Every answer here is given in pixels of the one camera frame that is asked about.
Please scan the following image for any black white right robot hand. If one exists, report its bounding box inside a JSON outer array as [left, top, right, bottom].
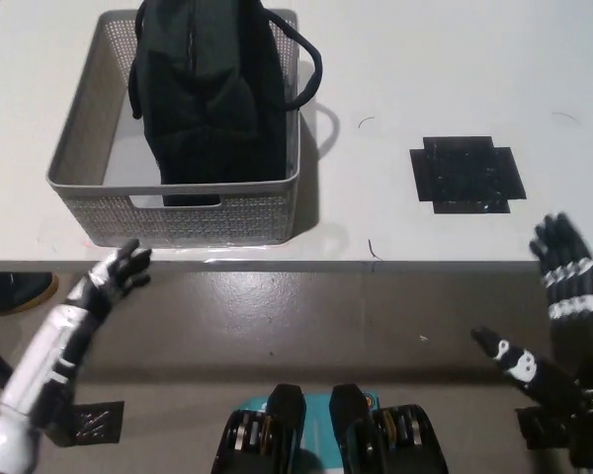
[[470, 212, 593, 432]]

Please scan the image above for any black tape patch rectangular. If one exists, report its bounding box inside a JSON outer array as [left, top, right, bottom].
[[516, 405, 582, 450], [46, 399, 126, 445]]

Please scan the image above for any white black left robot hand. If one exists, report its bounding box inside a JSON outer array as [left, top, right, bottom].
[[0, 238, 153, 429]]

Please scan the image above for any grey perforated plastic basket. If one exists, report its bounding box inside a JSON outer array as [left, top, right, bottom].
[[46, 7, 302, 248]]

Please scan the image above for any black fabric lunch bag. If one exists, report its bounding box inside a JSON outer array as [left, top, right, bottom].
[[127, 0, 324, 208]]

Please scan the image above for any black tape patch cross-shaped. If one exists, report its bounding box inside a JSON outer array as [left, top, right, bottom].
[[408, 135, 528, 216]]

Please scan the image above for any black shoe tan sole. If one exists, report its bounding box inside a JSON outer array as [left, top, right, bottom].
[[0, 271, 60, 317]]

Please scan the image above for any black teal robot torso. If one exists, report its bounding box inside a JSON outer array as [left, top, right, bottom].
[[210, 382, 449, 474]]

